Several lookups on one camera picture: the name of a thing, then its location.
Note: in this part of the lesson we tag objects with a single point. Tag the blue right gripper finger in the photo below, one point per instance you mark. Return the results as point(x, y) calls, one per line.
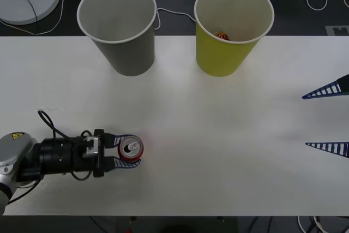
point(345, 84)
point(344, 148)

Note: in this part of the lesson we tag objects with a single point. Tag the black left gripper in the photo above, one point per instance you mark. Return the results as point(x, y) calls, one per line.
point(101, 162)

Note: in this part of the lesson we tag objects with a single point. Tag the red drink can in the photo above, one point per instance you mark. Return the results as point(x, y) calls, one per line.
point(131, 151)

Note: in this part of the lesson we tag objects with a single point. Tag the silver-grey and black left arm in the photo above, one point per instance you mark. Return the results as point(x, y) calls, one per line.
point(51, 156)

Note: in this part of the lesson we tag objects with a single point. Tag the grey plastic bin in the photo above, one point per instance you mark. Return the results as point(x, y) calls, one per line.
point(128, 53)

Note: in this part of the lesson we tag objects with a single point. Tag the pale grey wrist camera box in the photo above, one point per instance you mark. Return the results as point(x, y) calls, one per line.
point(92, 148)

